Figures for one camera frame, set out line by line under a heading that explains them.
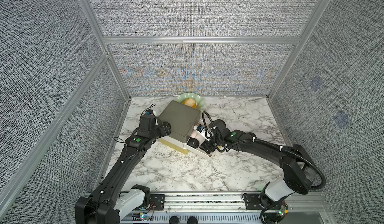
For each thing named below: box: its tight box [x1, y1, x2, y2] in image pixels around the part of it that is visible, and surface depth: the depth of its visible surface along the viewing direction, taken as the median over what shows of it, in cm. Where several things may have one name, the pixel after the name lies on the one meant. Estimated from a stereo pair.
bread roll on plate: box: [183, 98, 198, 109], surface depth 109 cm
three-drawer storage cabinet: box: [158, 100, 201, 155], surface depth 85 cm
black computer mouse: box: [186, 137, 200, 149], surface depth 85 cm
